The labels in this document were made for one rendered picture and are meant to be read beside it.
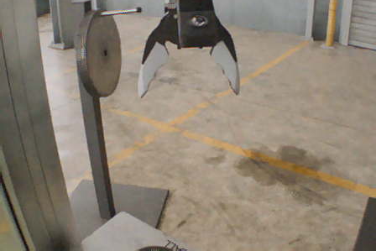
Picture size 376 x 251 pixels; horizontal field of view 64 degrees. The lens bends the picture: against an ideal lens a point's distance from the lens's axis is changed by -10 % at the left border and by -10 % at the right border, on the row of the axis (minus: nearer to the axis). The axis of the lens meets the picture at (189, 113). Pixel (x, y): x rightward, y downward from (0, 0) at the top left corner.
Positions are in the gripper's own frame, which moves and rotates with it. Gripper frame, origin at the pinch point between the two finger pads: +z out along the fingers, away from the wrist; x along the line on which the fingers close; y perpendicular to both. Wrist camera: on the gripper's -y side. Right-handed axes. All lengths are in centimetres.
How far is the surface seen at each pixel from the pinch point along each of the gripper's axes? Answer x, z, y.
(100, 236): 9.8, 1.2, -26.6
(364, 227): -26.3, 16.3, -14.7
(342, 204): -86, 91, 72
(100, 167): 32, 59, 72
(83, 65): 30, 10, 58
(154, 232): 5.2, 1.2, -26.3
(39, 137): 12.6, -8.8, -27.1
